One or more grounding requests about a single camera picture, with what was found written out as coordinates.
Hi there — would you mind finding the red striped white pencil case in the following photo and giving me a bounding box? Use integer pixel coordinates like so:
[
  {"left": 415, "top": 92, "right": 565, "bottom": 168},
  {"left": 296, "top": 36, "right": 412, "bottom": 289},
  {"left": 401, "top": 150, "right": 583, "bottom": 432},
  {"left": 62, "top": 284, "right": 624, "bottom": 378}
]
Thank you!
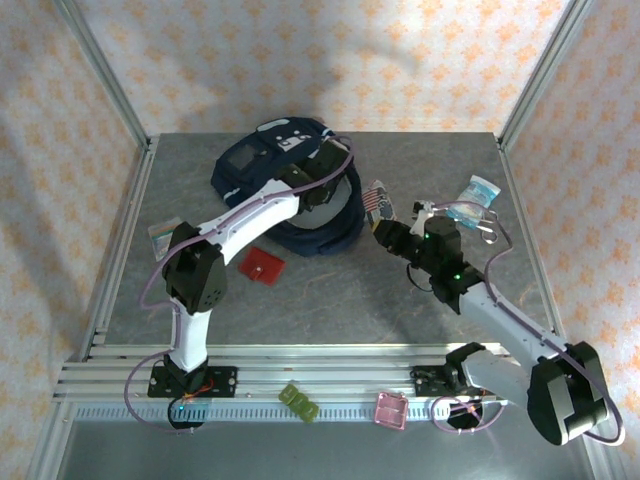
[{"left": 360, "top": 179, "right": 399, "bottom": 226}]

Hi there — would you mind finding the navy blue backpack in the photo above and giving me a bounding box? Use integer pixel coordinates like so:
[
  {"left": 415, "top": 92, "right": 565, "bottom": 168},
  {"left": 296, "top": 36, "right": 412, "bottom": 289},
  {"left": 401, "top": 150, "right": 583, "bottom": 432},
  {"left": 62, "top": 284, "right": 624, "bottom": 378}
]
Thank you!
[{"left": 209, "top": 116, "right": 366, "bottom": 259}]

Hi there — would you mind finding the red snap wallet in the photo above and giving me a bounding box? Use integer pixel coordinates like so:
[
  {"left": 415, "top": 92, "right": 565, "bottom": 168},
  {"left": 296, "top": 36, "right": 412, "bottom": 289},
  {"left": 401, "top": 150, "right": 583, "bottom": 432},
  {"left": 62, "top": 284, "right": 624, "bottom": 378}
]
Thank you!
[{"left": 237, "top": 246, "right": 287, "bottom": 286}]

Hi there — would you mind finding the blue white tissue pack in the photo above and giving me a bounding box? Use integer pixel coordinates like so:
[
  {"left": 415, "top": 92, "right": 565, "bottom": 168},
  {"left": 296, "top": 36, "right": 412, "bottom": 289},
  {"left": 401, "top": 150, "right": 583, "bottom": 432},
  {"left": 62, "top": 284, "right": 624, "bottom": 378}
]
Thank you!
[{"left": 446, "top": 174, "right": 501, "bottom": 231}]

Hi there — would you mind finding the clear pack of index tabs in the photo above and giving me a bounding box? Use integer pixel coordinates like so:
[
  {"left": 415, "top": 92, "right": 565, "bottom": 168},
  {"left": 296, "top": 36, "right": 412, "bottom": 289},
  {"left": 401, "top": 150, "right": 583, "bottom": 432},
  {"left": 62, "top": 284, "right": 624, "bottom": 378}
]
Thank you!
[{"left": 147, "top": 217, "right": 182, "bottom": 261}]

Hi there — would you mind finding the pink square box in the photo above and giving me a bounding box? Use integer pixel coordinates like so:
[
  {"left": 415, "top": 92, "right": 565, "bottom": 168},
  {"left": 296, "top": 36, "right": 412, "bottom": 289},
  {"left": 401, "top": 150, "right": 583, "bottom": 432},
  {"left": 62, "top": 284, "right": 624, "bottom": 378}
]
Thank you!
[{"left": 374, "top": 392, "right": 409, "bottom": 431}]

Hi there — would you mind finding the olive green block strip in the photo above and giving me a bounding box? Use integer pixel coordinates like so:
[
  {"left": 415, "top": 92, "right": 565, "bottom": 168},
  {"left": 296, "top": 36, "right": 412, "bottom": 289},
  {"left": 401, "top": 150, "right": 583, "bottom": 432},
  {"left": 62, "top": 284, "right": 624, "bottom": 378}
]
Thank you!
[{"left": 278, "top": 383, "right": 320, "bottom": 425}]

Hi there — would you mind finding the right aluminium side rail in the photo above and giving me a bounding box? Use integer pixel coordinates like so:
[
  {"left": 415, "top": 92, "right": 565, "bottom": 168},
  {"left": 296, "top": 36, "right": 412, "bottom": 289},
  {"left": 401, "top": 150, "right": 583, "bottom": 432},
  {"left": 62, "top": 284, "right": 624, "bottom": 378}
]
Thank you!
[{"left": 494, "top": 137, "right": 571, "bottom": 361}]

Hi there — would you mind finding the aluminium side rail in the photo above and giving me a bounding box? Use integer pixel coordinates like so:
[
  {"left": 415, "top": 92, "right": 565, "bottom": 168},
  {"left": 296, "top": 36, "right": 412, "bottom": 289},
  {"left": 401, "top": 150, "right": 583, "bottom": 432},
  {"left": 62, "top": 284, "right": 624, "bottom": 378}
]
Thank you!
[
  {"left": 77, "top": 137, "right": 160, "bottom": 364},
  {"left": 494, "top": 137, "right": 571, "bottom": 361}
]

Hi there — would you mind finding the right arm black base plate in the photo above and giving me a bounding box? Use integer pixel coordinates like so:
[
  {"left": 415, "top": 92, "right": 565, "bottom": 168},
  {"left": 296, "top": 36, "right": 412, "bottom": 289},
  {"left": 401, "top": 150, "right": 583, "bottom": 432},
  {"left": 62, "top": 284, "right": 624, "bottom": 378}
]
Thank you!
[{"left": 409, "top": 364, "right": 481, "bottom": 400}]

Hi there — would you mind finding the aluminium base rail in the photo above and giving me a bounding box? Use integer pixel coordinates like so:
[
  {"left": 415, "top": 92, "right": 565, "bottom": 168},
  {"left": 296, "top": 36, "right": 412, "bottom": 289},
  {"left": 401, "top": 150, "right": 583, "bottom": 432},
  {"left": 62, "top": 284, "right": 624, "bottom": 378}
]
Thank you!
[{"left": 52, "top": 343, "right": 599, "bottom": 404}]

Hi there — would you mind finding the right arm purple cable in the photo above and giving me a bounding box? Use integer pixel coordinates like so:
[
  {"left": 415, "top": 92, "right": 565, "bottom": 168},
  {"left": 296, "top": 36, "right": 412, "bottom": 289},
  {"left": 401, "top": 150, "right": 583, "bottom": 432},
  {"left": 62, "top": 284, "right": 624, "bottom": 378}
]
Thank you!
[{"left": 432, "top": 199, "right": 626, "bottom": 447}]

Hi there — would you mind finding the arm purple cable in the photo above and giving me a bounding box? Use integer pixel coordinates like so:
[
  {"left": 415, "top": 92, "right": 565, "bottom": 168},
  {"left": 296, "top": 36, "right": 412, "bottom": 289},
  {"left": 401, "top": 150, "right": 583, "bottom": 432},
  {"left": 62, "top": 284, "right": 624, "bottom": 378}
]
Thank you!
[
  {"left": 124, "top": 135, "right": 356, "bottom": 437},
  {"left": 432, "top": 199, "right": 626, "bottom": 447}
]

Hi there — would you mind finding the left aluminium side rail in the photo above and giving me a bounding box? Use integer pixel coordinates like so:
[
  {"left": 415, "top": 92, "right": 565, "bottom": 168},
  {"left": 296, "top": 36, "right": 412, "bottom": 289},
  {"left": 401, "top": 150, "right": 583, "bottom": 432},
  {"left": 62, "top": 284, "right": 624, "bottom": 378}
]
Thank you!
[{"left": 77, "top": 137, "right": 160, "bottom": 364}]

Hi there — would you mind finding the slotted grey cable duct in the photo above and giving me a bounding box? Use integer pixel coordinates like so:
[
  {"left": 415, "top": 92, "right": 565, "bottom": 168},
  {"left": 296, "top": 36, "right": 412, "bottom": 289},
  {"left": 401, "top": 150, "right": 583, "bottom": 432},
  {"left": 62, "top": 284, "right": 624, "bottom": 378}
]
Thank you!
[{"left": 69, "top": 403, "right": 576, "bottom": 422}]

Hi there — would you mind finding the right aluminium corner post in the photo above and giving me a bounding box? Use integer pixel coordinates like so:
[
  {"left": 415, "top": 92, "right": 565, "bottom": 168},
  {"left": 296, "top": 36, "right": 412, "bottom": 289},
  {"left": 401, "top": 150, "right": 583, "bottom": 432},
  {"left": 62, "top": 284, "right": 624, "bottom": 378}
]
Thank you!
[{"left": 497, "top": 0, "right": 594, "bottom": 151}]

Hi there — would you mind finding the aluminium corner post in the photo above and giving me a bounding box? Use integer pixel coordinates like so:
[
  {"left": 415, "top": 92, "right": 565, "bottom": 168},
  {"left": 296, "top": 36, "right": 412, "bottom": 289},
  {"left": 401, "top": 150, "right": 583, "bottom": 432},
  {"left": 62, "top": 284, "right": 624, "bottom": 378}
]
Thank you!
[
  {"left": 497, "top": 0, "right": 594, "bottom": 151},
  {"left": 52, "top": 0, "right": 154, "bottom": 151}
]

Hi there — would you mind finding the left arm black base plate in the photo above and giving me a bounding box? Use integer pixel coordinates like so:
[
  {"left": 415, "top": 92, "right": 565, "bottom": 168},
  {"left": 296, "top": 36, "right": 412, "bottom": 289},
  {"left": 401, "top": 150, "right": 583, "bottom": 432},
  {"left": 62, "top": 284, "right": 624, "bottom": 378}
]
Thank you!
[{"left": 147, "top": 366, "right": 239, "bottom": 399}]

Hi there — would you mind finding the left aluminium corner post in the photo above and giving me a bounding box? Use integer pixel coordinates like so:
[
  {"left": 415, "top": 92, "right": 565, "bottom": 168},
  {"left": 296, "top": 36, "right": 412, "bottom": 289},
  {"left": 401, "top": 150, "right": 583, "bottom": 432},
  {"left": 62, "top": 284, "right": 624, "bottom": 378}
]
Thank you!
[{"left": 52, "top": 0, "right": 154, "bottom": 151}]

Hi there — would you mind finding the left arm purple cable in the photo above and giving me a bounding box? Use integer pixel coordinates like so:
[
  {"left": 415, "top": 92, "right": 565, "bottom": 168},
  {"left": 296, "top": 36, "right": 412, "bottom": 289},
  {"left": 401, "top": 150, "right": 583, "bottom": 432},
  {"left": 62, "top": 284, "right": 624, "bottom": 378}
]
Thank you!
[{"left": 124, "top": 135, "right": 356, "bottom": 437}]

